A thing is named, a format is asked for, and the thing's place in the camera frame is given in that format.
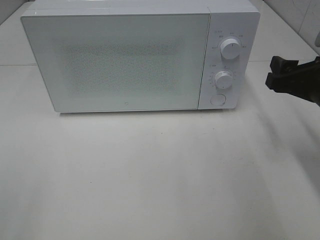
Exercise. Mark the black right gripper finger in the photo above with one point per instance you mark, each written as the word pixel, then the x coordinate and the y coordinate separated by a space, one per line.
pixel 281 66
pixel 303 86

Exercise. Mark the white microwave knob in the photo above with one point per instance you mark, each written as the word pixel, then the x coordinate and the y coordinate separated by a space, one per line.
pixel 223 79
pixel 230 48

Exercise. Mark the white microwave oven body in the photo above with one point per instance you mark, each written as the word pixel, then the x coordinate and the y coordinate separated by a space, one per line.
pixel 227 18

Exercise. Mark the round door release button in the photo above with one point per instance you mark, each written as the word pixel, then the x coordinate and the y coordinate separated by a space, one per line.
pixel 218 100

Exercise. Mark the white microwave door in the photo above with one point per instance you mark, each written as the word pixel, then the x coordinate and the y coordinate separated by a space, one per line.
pixel 105 63

